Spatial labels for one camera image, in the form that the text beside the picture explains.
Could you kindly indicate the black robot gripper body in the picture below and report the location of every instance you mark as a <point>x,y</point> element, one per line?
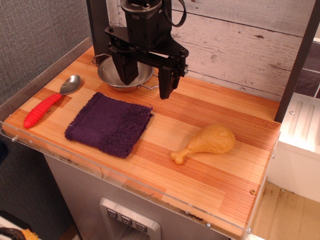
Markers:
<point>148,34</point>

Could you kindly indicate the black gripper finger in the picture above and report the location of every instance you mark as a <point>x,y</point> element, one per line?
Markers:
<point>126,66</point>
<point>168,81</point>

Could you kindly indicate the yellow plastic chicken drumstick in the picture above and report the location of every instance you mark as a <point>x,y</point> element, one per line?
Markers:
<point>215,138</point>

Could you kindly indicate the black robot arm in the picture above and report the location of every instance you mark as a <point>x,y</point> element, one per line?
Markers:
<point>147,39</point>

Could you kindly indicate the small silver metal pot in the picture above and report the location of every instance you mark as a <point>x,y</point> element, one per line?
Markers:
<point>108,74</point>

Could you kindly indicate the purple folded cloth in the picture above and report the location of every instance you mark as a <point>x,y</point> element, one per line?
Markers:
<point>110,125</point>

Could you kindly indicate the clear acrylic edge guard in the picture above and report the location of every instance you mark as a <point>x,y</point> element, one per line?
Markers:
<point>219,191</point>

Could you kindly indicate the grey toy kitchen cabinet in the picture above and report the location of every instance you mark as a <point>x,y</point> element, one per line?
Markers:
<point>83,192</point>

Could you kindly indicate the silver dispenser button panel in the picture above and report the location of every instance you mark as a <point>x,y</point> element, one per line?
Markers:
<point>127,221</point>

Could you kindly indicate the white toy sink unit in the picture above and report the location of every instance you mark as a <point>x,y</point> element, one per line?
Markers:
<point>295,161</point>

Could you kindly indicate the orange object bottom left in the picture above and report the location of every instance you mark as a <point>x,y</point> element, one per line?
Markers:
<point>18,234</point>

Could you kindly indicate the dark grey left post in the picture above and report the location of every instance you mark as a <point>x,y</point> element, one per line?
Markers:
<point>99,21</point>

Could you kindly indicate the dark grey post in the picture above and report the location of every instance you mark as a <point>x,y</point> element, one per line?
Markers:
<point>301,57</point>
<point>99,21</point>

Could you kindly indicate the red-handled metal spoon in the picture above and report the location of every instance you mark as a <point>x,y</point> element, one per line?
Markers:
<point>71,85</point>

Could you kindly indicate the dark grey right post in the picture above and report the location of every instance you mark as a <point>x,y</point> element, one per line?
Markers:
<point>301,57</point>

